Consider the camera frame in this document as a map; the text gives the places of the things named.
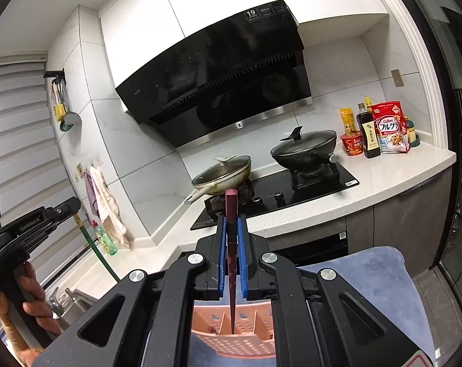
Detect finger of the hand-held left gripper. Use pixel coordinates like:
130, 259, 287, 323
44, 196, 82, 222

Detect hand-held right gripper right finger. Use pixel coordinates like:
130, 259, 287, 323
236, 216, 438, 367

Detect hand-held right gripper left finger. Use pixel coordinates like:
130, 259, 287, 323
32, 216, 232, 367

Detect green chopstick with gold band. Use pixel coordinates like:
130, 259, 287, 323
75, 214, 121, 281

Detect dark red chopstick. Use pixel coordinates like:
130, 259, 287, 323
225, 189, 239, 334

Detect pink perforated utensil holder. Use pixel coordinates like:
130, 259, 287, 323
191, 300, 273, 361

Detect person's left hand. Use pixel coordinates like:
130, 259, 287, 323
0, 263, 61, 367

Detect purple hanging cloth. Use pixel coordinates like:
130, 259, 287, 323
83, 171, 100, 217

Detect white hanging dish cloth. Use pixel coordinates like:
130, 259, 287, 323
89, 166, 130, 248

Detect green dish soap bottle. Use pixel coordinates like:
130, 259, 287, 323
93, 220, 118, 256

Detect black built-in appliance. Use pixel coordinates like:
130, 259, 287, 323
267, 231, 348, 266

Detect steel sink faucet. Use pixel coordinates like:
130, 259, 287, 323
46, 287, 83, 316

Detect beige frying pan with lid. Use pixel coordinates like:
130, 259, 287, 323
184, 155, 252, 205

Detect steel kitchen sink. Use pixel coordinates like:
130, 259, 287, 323
53, 298, 92, 331

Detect yellow hanging utensil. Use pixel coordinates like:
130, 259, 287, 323
52, 84, 65, 120

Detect white window blinds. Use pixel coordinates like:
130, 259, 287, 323
0, 51, 90, 287

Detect black glass gas stove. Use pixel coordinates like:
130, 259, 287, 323
190, 161, 359, 231

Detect blue plush mat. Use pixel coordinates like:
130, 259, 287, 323
189, 245, 437, 367

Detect black wok with lid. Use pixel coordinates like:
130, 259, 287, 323
270, 126, 339, 172

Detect red instant noodle cup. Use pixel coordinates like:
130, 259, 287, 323
340, 131, 365, 157

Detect grey lower cabinet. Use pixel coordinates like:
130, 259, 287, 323
346, 168, 453, 276

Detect yellow snack packet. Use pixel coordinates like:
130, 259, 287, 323
339, 108, 358, 135

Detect dark soy sauce bottle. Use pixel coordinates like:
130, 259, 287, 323
356, 103, 381, 159

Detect black range hood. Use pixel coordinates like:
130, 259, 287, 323
115, 0, 314, 148

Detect red cereal bag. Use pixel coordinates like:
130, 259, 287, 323
370, 100, 411, 154

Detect dark glass door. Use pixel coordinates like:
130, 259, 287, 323
384, 0, 462, 367

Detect black wall hook rack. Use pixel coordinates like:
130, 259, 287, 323
44, 68, 67, 85

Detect white wall cabinet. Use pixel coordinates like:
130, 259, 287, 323
99, 0, 390, 43

